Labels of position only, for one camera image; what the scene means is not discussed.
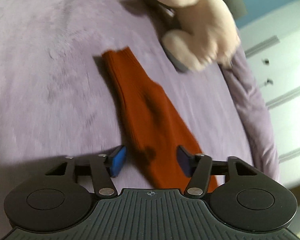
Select red knitted sweater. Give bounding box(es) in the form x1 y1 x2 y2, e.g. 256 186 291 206
101 45 220 194

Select purple bed sheet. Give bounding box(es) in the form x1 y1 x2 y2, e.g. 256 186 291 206
0 0 253 239

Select purple duvet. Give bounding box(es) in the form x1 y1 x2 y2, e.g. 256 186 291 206
222 47 280 183

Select pink plush toy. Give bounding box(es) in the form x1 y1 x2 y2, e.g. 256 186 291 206
157 0 241 72

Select white wardrobe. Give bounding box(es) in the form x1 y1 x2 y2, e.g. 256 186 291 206
240 0 300 204

